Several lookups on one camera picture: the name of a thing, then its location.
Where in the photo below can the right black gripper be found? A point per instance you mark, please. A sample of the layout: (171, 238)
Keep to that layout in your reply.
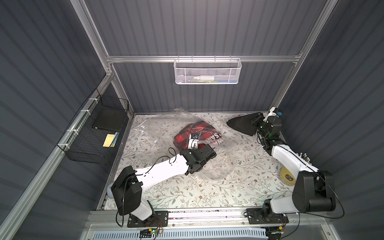
(256, 124)

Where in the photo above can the red plaid shirt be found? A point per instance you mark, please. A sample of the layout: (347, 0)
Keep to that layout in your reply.
(207, 135)

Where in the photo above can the yellow notepad in basket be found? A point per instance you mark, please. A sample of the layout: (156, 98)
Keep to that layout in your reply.
(108, 140)

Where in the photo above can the yellow cup of pens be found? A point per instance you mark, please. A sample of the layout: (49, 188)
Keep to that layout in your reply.
(288, 177)

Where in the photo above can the white bottle in basket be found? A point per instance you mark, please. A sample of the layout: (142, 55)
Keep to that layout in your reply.
(204, 78)

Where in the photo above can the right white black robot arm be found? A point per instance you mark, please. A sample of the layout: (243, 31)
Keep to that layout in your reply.
(312, 193)

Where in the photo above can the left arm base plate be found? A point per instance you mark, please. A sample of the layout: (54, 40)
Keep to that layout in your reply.
(158, 219)

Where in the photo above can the aluminium front rail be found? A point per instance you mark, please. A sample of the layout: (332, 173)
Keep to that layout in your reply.
(198, 218)

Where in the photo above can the clear plastic vacuum bag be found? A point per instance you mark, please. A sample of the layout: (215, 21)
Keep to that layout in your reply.
(161, 130)

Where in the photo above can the white vented panel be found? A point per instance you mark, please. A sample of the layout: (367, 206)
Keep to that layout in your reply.
(243, 233)

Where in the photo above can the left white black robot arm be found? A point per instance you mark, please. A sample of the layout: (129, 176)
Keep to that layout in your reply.
(129, 186)

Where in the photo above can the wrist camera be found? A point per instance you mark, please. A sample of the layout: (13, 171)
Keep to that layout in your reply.
(273, 112)
(193, 141)

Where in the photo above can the white wire mesh basket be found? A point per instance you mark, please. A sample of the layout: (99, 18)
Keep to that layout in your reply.
(226, 73)

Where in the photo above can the black wire wall basket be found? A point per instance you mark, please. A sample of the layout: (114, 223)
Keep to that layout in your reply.
(82, 143)

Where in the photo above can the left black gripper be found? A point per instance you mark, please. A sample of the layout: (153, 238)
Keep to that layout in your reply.
(205, 153)

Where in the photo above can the black box in basket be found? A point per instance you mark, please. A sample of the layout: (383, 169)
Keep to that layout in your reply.
(109, 119)

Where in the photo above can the aluminium frame back crossbar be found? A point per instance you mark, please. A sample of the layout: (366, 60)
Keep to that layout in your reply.
(171, 59)

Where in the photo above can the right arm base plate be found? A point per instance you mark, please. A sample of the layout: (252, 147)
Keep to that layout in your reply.
(258, 216)

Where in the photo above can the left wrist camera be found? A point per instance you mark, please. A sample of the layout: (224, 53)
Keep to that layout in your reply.
(193, 141)

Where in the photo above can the black shirt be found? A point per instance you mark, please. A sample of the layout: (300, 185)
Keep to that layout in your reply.
(246, 124)

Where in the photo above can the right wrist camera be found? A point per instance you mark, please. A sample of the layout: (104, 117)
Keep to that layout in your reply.
(273, 112)

